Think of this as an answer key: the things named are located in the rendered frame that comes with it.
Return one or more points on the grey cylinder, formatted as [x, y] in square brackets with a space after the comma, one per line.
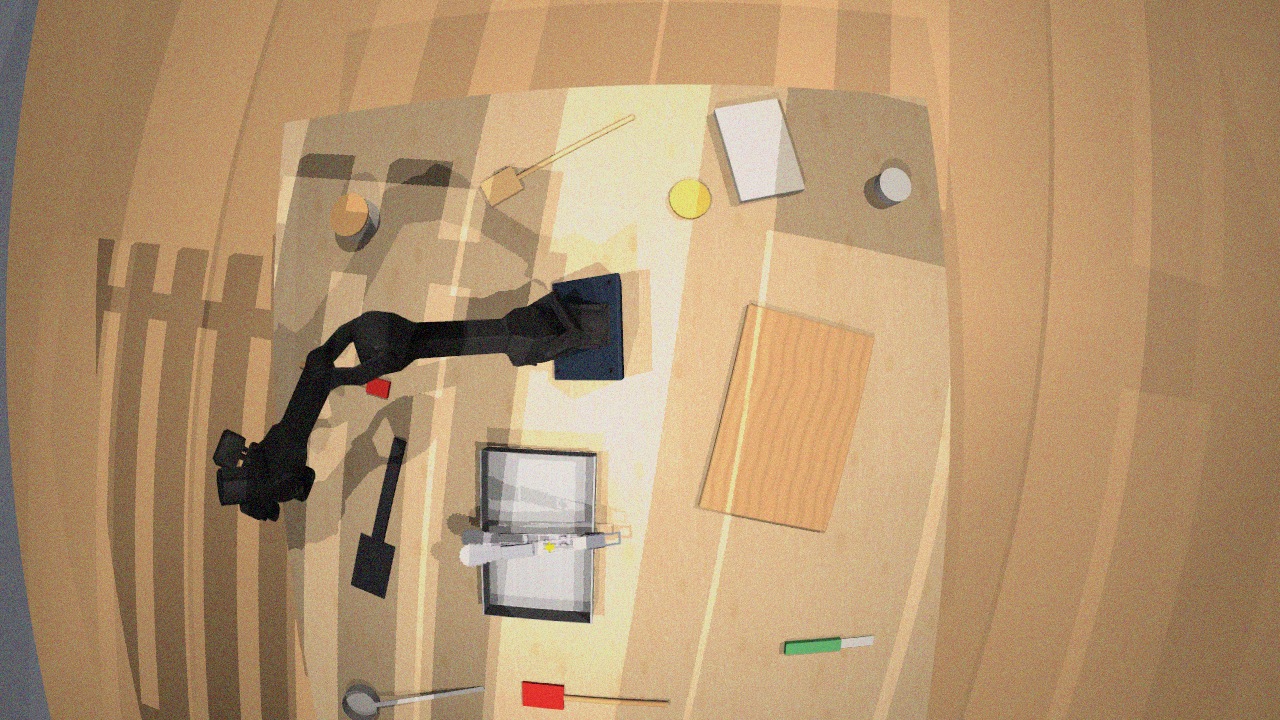
[892, 186]

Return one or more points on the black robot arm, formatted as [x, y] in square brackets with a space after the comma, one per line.
[545, 330]

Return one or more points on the dark grey spatula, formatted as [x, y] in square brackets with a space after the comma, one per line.
[374, 557]

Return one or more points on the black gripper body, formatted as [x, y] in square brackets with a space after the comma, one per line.
[229, 451]

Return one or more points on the grey roasting tin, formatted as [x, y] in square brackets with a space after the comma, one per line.
[539, 492]

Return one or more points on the grey long-handled spoon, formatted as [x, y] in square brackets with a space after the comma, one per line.
[360, 702]

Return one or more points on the wooden board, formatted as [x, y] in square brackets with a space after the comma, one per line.
[787, 420]

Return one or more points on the yellow round disc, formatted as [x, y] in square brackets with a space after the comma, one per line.
[689, 199]

